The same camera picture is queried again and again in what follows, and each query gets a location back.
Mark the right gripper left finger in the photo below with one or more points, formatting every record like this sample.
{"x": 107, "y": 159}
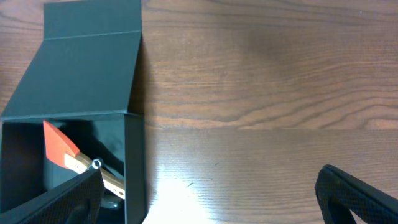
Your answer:
{"x": 77, "y": 200}

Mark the orange scraper wooden handle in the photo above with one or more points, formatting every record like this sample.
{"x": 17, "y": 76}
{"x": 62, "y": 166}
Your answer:
{"x": 62, "y": 151}

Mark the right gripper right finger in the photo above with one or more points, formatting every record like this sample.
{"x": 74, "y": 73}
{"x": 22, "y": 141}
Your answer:
{"x": 340, "y": 195}

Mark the silver ring wrench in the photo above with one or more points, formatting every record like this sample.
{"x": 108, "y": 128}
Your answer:
{"x": 96, "y": 164}

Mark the small claw hammer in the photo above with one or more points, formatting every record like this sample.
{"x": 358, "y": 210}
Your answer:
{"x": 116, "y": 187}

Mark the dark green box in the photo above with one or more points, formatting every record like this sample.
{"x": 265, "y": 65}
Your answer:
{"x": 81, "y": 81}

